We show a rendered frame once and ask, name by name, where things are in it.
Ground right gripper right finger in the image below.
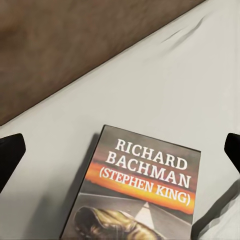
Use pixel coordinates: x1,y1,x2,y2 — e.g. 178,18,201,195
224,133,240,173

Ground hardback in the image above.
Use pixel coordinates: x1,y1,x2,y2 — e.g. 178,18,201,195
58,124,201,240

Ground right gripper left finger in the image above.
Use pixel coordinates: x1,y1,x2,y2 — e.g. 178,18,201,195
0,133,26,193

